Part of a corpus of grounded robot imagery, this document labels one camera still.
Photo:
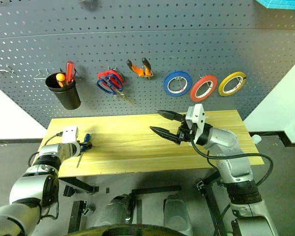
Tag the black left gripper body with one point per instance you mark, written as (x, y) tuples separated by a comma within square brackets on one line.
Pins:
[(81, 145)]

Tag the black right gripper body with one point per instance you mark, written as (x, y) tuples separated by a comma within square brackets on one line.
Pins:
[(186, 132)]

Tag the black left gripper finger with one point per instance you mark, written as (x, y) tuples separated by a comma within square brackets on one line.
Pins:
[(89, 146)]

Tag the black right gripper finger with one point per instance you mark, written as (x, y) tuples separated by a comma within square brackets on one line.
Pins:
[(173, 115), (166, 134)]

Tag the red tape roll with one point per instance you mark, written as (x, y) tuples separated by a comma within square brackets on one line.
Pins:
[(194, 92)]

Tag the orange black pliers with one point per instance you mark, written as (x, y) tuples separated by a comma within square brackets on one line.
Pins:
[(137, 70)]

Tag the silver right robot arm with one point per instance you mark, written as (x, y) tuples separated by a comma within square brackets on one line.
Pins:
[(226, 140)]

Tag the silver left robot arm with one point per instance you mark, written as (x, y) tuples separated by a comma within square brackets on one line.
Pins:
[(27, 182)]

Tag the grey metal pegboard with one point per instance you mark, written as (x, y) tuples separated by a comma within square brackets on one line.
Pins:
[(147, 44)]

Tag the blue tape roll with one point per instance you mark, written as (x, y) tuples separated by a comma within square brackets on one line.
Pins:
[(167, 84)]

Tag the silver double prong hook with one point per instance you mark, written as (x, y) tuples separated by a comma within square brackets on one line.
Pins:
[(239, 79), (112, 67), (179, 81), (201, 76), (1, 71)]

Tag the black plastic cup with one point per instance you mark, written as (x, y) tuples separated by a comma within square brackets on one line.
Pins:
[(70, 98)]

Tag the yellow tape roll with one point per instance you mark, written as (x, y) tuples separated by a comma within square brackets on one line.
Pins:
[(222, 88)]

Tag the small translucent plastic cup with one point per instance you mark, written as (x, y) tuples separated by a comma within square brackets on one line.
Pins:
[(256, 139)]

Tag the teal foam block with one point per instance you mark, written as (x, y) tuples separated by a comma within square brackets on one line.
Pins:
[(280, 3)]

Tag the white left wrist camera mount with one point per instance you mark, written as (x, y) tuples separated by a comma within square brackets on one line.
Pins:
[(70, 134)]

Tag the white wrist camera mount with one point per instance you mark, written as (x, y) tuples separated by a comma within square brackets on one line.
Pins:
[(196, 115), (70, 134)]

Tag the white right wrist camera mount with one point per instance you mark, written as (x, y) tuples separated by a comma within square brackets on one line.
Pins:
[(196, 115)]

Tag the black metal table frame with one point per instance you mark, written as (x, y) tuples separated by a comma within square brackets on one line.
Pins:
[(81, 184)]

